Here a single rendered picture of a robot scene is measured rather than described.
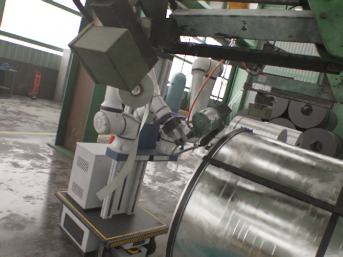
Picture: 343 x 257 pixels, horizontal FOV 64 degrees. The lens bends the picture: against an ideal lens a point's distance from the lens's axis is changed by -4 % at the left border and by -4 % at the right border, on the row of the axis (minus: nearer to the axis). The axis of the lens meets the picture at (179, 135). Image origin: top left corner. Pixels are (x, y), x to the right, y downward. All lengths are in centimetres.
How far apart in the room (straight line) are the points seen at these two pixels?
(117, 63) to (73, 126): 448
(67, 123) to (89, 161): 310
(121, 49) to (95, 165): 164
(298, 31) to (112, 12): 60
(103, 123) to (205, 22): 108
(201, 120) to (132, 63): 82
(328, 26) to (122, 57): 64
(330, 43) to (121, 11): 66
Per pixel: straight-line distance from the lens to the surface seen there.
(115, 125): 196
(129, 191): 262
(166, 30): 114
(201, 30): 113
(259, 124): 722
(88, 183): 249
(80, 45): 99
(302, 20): 102
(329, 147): 1287
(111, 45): 89
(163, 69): 243
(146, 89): 125
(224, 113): 177
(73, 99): 543
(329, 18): 101
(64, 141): 558
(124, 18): 101
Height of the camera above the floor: 148
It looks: 8 degrees down
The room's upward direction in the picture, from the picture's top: 15 degrees clockwise
